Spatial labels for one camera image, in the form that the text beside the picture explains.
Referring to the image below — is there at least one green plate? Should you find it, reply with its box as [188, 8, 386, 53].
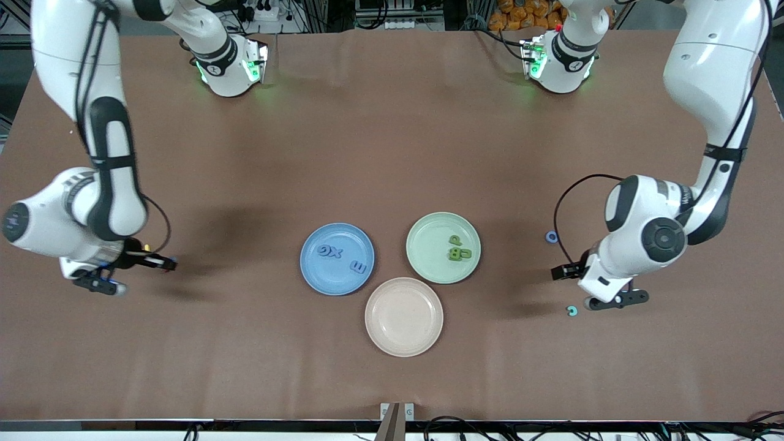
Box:
[405, 211, 482, 285]

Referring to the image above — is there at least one beige plate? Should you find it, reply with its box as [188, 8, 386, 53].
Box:
[364, 277, 444, 358]

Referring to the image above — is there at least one blue plate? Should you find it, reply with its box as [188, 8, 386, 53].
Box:
[300, 222, 375, 296]

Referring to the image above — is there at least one brown table cover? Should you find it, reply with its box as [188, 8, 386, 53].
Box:
[0, 29, 784, 423]

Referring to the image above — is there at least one base connector panel green light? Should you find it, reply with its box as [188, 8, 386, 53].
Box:
[519, 37, 547, 79]
[242, 38, 269, 84]

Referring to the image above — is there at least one pile of orange fruit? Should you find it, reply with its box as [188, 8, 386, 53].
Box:
[488, 0, 567, 31]

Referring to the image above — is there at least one long white power strip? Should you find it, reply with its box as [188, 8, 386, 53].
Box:
[360, 17, 443, 31]

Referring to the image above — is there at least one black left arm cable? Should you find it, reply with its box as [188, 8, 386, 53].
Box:
[553, 174, 624, 265]

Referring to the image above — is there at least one small metal bracket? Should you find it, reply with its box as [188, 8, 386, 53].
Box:
[380, 402, 415, 423]

